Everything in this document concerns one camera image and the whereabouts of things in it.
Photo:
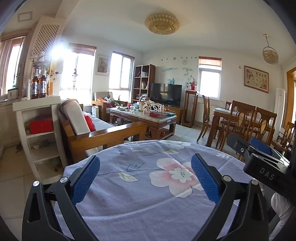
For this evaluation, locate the wooden dining chair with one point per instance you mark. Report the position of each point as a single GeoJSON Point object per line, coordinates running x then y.
{"type": "Point", "coordinates": [235, 125]}
{"type": "Point", "coordinates": [263, 125]}
{"type": "Point", "coordinates": [285, 139]}
{"type": "Point", "coordinates": [205, 120]}

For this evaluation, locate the tall wooden stand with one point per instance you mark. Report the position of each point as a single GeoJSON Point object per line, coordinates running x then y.
{"type": "Point", "coordinates": [189, 109]}

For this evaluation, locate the red flower vase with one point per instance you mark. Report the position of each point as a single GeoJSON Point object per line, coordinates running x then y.
{"type": "Point", "coordinates": [192, 85]}

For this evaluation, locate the wooden sofa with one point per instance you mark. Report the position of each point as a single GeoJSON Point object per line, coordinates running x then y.
{"type": "Point", "coordinates": [104, 136]}

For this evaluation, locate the wooden television stand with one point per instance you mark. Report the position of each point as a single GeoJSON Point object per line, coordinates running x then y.
{"type": "Point", "coordinates": [177, 113]}

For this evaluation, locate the purple floral tablecloth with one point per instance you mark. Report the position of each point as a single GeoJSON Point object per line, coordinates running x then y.
{"type": "Point", "coordinates": [143, 208]}

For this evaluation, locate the person's right forearm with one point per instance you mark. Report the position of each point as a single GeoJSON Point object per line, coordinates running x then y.
{"type": "Point", "coordinates": [281, 208]}

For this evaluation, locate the wooden bookshelf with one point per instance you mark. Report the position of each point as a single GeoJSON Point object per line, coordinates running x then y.
{"type": "Point", "coordinates": [152, 76]}

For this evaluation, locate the wooden dining table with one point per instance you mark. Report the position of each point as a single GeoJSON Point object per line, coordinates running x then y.
{"type": "Point", "coordinates": [218, 111]}

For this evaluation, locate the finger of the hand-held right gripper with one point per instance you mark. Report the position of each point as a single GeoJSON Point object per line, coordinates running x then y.
{"type": "Point", "coordinates": [260, 143]}
{"type": "Point", "coordinates": [238, 144]}

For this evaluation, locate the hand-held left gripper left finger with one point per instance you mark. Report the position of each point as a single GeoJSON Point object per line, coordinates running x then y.
{"type": "Point", "coordinates": [85, 180]}

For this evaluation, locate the gold framed wall picture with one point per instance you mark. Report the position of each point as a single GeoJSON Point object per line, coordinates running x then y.
{"type": "Point", "coordinates": [256, 79]}

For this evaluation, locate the square ceiling panel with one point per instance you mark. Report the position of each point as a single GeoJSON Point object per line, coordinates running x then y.
{"type": "Point", "coordinates": [25, 16]}

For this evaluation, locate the white lattice cabinet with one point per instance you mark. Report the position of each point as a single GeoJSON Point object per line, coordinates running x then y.
{"type": "Point", "coordinates": [46, 37]}

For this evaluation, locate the gold pendant lamp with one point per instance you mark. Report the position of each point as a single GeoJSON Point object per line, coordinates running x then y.
{"type": "Point", "coordinates": [270, 54]}

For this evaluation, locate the white standing air conditioner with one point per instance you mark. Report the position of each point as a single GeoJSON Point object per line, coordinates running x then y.
{"type": "Point", "coordinates": [279, 111]}

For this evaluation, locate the red cushion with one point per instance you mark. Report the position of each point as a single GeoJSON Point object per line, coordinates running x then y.
{"type": "Point", "coordinates": [89, 124]}

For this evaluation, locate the wooden armchair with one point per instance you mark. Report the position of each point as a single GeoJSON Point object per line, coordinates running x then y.
{"type": "Point", "coordinates": [99, 96]}

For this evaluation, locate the white radiator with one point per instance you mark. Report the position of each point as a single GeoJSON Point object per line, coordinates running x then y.
{"type": "Point", "coordinates": [200, 111]}

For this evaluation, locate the gold ceiling lamp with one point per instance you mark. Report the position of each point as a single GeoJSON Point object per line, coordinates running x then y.
{"type": "Point", "coordinates": [161, 24]}

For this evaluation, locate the white shelf unit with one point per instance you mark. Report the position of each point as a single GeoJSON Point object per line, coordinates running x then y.
{"type": "Point", "coordinates": [37, 103]}

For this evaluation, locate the green flat box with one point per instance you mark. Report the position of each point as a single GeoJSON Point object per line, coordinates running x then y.
{"type": "Point", "coordinates": [170, 114]}

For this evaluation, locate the brown glass bottle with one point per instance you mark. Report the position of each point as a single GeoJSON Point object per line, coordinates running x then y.
{"type": "Point", "coordinates": [42, 87]}
{"type": "Point", "coordinates": [35, 88]}

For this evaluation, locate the metal tiered rack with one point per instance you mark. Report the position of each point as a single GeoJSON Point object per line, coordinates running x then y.
{"type": "Point", "coordinates": [44, 60]}

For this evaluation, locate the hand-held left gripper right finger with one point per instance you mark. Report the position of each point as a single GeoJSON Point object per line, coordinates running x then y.
{"type": "Point", "coordinates": [205, 180]}

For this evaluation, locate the wooden coffee table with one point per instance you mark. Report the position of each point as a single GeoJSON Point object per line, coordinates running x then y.
{"type": "Point", "coordinates": [148, 122]}

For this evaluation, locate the white lidded container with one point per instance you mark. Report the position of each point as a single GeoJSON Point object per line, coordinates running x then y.
{"type": "Point", "coordinates": [13, 95]}

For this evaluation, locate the framed flower picture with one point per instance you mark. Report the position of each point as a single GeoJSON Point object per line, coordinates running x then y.
{"type": "Point", "coordinates": [102, 65]}

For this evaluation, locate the black television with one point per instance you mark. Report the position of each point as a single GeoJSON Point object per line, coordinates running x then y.
{"type": "Point", "coordinates": [165, 95]}

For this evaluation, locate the red flat tin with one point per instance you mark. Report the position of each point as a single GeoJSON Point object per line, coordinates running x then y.
{"type": "Point", "coordinates": [156, 114]}

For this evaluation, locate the red storage box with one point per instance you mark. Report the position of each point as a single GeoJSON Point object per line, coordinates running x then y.
{"type": "Point", "coordinates": [41, 125]}

